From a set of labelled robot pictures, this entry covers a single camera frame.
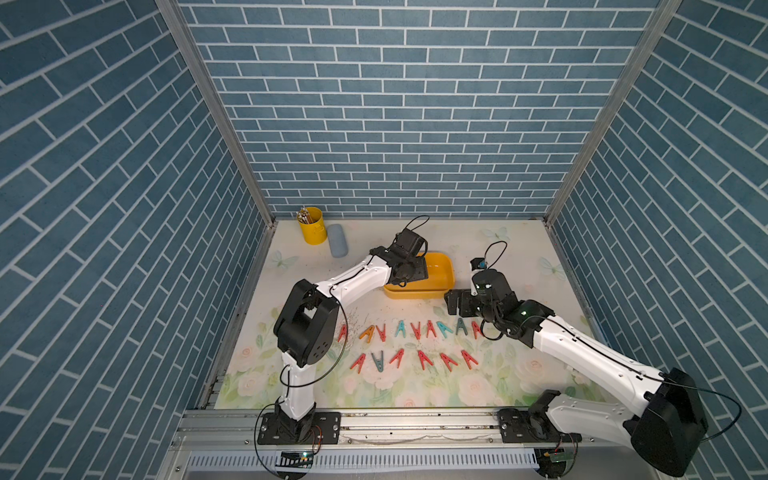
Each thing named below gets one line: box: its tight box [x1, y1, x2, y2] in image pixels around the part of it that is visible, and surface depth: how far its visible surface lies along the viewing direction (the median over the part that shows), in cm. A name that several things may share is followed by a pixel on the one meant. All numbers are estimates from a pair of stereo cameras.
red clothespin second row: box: [350, 353, 366, 374], surface depth 86 cm
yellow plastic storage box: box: [384, 252, 455, 299], surface depth 104 cm
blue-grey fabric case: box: [327, 223, 349, 258], surface depth 114 cm
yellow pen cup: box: [300, 206, 327, 245], surface depth 111 cm
